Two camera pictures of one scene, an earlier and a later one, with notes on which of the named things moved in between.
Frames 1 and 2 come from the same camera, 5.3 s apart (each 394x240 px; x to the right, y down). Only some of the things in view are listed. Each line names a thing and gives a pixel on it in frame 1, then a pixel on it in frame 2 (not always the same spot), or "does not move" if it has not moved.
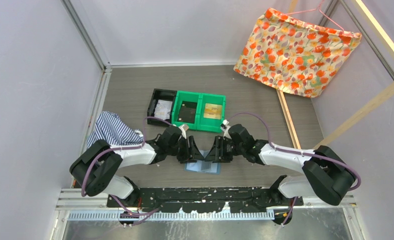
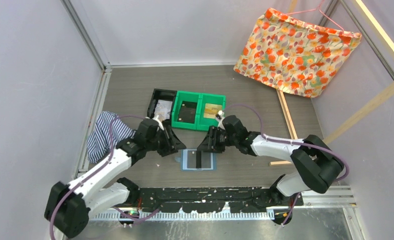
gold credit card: x=212 y=111 does not move
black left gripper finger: x=194 y=154 → x=168 y=143
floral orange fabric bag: x=288 y=53 does not move
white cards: x=163 y=109 does not move
